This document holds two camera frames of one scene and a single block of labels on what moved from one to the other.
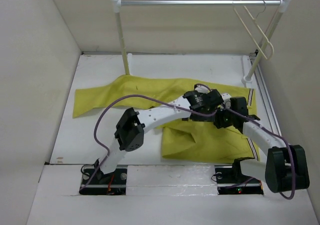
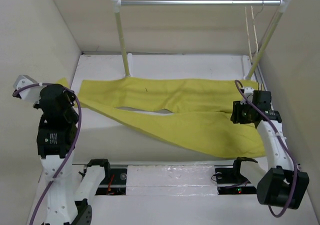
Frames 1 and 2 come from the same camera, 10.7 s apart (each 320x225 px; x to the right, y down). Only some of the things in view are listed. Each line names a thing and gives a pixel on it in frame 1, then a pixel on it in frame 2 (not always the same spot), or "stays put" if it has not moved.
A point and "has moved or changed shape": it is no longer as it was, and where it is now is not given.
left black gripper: x=201 y=118 to x=71 y=92
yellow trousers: x=185 y=139 has moved or changed shape
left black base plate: x=99 y=183 stays put
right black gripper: x=218 y=122 to x=236 y=117
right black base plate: x=230 y=181 stays put
